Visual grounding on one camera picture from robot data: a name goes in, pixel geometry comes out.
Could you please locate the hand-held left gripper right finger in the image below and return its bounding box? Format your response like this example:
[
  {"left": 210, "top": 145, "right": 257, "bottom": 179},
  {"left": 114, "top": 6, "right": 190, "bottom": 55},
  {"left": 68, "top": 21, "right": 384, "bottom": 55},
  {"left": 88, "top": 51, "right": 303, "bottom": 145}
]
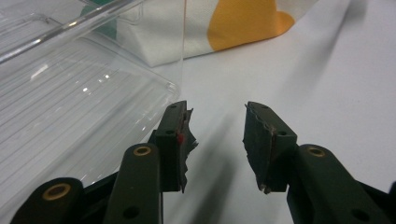
[{"left": 242, "top": 101, "right": 298, "bottom": 194}]

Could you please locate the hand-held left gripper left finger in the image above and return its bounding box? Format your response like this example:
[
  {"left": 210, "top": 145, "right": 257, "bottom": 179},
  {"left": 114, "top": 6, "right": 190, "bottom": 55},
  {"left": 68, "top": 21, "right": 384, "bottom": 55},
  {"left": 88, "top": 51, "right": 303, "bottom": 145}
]
[{"left": 154, "top": 100, "right": 199, "bottom": 193}]

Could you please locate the clear plastic container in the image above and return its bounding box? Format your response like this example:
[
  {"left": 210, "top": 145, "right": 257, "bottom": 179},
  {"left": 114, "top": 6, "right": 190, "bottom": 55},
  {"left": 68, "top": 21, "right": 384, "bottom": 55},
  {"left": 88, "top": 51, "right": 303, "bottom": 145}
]
[{"left": 0, "top": 0, "right": 188, "bottom": 224}]

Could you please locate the white canvas tote bag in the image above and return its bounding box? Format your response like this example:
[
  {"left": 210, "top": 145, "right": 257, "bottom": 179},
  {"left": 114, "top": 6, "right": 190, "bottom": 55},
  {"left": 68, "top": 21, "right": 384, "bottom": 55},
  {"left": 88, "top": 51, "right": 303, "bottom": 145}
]
[{"left": 80, "top": 0, "right": 318, "bottom": 68}]

